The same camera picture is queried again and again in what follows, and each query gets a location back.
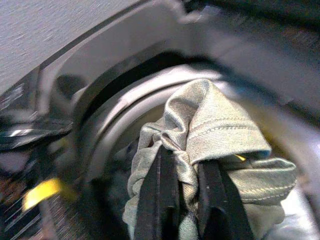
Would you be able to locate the grey top-load washing machine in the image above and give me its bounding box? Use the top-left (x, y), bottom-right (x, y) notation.
top-left (0, 0), bottom-right (320, 240)

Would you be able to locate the grey-green cloth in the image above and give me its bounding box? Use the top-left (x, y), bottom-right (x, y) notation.
top-left (122, 78), bottom-right (298, 240)

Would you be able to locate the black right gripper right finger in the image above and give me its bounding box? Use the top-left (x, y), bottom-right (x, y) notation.
top-left (197, 161), bottom-right (254, 240)

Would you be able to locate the yellow washer label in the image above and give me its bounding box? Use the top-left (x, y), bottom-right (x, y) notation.
top-left (22, 177), bottom-right (76, 211)

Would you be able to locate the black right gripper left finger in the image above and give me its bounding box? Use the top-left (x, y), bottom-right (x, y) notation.
top-left (134, 146), bottom-right (181, 240)

